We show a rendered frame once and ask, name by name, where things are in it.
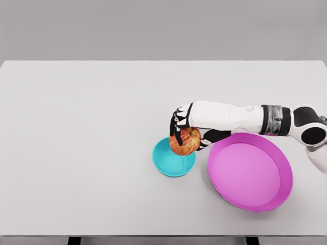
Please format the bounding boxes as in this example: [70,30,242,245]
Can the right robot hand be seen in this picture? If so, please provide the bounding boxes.
[170,100,233,152]

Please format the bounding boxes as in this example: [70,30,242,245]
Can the red yellow apple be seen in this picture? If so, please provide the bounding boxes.
[169,127,202,156]

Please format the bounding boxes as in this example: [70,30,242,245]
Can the blue bowl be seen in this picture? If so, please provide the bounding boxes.
[152,137,197,178]

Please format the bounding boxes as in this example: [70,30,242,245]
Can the pink plate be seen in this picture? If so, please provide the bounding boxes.
[207,132,293,212]

